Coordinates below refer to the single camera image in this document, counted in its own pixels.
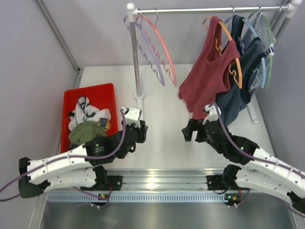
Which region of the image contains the green tank top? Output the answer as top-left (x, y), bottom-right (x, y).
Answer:
top-left (68, 121), bottom-right (107, 146)

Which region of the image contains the pink plastic hanger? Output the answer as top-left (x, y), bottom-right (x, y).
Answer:
top-left (143, 16), bottom-right (177, 87)

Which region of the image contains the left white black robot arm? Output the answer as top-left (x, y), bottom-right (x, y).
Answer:
top-left (18, 120), bottom-right (148, 198)

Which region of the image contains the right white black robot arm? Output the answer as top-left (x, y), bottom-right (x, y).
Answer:
top-left (182, 119), bottom-right (305, 213)

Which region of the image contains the maroon tank top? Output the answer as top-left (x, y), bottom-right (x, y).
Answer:
top-left (178, 16), bottom-right (240, 120)

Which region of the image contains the navy blue tank top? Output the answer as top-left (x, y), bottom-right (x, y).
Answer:
top-left (212, 14), bottom-right (264, 126)

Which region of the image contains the white printed tank top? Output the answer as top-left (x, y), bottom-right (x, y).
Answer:
top-left (68, 96), bottom-right (112, 131)

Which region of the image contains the orange plastic hanger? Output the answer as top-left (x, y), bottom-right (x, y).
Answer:
top-left (202, 16), bottom-right (244, 89)

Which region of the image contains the light blue plastic hanger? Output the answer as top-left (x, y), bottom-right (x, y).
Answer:
top-left (231, 15), bottom-right (264, 91)

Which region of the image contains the green plastic hanger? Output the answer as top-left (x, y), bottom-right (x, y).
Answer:
top-left (249, 12), bottom-right (276, 94)

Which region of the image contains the striped tank top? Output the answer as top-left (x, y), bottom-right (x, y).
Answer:
top-left (240, 12), bottom-right (276, 96)

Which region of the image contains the purple plastic hanger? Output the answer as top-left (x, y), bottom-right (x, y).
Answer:
top-left (123, 14), bottom-right (166, 87)

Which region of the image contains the red plastic bin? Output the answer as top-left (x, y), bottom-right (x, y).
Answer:
top-left (61, 83), bottom-right (118, 153)

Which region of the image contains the metal clothes rack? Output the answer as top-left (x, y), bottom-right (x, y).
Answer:
top-left (126, 0), bottom-right (302, 110)

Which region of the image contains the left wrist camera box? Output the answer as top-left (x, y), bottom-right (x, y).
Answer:
top-left (122, 106), bottom-right (142, 128)

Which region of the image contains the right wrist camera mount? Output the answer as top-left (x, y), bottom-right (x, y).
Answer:
top-left (203, 104), bottom-right (221, 125)

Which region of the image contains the aluminium mounting rail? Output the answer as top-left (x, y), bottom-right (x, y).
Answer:
top-left (38, 168), bottom-right (298, 191)

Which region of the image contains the slotted cable duct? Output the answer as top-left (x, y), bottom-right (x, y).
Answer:
top-left (47, 192), bottom-right (239, 203)

